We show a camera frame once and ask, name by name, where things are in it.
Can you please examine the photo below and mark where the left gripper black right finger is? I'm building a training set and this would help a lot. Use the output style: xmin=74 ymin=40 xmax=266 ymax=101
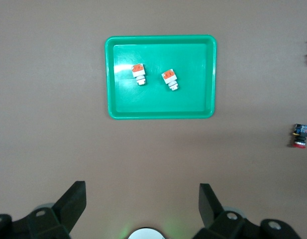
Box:
xmin=193 ymin=183 xmax=302 ymax=239

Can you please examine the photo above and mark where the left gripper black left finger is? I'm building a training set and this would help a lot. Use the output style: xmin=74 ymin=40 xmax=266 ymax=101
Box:
xmin=0 ymin=181 xmax=87 ymax=239

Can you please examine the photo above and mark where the green button white orange housing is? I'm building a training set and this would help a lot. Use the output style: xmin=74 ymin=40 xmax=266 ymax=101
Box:
xmin=161 ymin=69 xmax=180 ymax=92
xmin=131 ymin=63 xmax=147 ymax=87

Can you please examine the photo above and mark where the brown table mat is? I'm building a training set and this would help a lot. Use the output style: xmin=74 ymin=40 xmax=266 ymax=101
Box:
xmin=0 ymin=0 xmax=307 ymax=239

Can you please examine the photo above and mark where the green plastic tray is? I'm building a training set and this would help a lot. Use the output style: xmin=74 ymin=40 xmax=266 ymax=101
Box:
xmin=104 ymin=34 xmax=217 ymax=120

